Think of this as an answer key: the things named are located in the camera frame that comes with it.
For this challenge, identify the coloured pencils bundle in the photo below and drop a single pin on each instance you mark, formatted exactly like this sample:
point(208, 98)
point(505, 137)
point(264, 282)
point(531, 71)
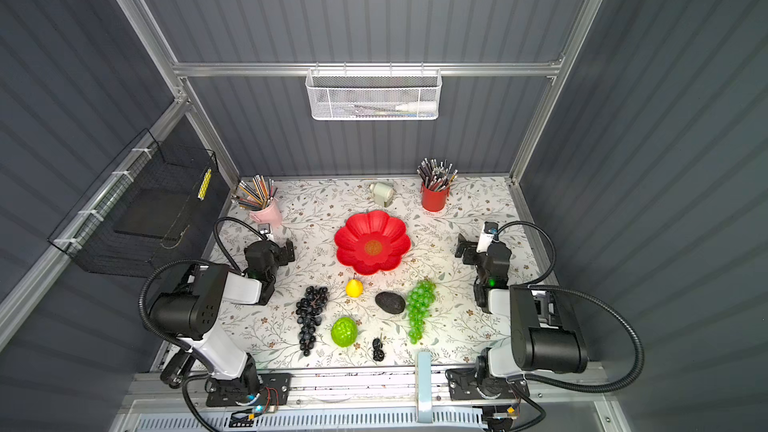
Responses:
point(255, 193)

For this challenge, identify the white wire mesh basket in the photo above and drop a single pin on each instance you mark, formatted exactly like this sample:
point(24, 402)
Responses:
point(388, 96)

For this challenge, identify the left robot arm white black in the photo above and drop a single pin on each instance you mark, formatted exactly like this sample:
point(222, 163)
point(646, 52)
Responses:
point(180, 303)

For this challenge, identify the pens bundle in red cup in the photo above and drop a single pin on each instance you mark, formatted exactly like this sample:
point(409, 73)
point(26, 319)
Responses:
point(436, 176)

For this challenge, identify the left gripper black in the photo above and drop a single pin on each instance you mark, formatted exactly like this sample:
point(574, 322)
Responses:
point(280, 252)

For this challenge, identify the black wire wall basket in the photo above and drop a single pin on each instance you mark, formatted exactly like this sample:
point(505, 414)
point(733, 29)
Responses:
point(146, 214)

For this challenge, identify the pink pencil cup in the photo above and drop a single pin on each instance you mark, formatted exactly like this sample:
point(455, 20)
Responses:
point(270, 214)

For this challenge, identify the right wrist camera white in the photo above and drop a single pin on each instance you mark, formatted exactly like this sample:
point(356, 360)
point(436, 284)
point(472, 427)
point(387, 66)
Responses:
point(486, 237)

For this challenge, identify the green fake custard apple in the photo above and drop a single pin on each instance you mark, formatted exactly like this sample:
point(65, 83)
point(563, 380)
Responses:
point(344, 332)

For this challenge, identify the red flower-shaped fruit bowl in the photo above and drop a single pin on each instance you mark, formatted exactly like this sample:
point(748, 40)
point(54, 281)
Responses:
point(372, 242)

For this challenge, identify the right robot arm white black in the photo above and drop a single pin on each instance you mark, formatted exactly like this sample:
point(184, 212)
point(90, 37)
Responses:
point(544, 334)

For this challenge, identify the white pencil sharpener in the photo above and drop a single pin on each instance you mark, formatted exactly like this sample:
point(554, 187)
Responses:
point(382, 193)

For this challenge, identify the green fake grape bunch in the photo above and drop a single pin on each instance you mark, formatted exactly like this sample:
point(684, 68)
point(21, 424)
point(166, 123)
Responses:
point(418, 303)

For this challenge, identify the yellow tag on basket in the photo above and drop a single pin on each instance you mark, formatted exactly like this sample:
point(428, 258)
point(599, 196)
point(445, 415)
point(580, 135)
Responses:
point(204, 185)

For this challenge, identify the red pen cup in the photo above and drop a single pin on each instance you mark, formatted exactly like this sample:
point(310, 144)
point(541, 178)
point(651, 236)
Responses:
point(434, 201)

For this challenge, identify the light blue rail bracket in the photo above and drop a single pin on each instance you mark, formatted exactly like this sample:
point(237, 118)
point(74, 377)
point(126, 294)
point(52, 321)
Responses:
point(423, 370)

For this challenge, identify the dark fake avocado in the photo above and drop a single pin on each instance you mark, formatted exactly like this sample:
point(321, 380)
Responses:
point(390, 302)

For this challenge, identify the dark purple fake grape bunch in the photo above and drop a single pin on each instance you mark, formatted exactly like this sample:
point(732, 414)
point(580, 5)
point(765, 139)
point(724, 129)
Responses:
point(309, 310)

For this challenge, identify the yellow fake pear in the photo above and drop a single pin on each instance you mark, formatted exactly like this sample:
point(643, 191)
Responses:
point(354, 288)

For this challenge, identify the small dark grape cluster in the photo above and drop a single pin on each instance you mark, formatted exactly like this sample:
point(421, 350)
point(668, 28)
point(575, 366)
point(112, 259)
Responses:
point(378, 353)

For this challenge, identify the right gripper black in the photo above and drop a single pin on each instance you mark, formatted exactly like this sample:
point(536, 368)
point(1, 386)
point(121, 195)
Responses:
point(472, 250)

